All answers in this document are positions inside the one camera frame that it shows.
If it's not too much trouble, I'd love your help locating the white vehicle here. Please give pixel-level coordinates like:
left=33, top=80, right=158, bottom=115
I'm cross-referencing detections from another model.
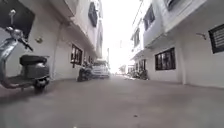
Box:
left=90, top=59, right=111, bottom=80

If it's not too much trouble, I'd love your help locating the row of parked motorcycles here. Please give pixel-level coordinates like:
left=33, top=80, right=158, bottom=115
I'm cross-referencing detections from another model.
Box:
left=127, top=68, right=149, bottom=81

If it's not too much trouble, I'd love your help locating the dark motorcycle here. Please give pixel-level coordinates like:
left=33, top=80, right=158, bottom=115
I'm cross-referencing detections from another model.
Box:
left=76, top=61, right=94, bottom=83

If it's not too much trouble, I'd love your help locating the grey asphalt road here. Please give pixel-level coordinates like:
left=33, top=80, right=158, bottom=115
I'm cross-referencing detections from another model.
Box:
left=0, top=75, right=224, bottom=128

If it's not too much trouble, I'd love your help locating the white building with dark windows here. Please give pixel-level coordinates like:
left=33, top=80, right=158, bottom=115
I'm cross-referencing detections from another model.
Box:
left=0, top=0, right=105, bottom=83

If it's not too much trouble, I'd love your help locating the white building with barred windows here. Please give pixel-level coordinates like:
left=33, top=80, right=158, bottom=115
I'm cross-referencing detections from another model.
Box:
left=128, top=0, right=224, bottom=89

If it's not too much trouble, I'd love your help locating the grey scooter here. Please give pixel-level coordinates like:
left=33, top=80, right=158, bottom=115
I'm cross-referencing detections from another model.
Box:
left=0, top=9, right=51, bottom=95

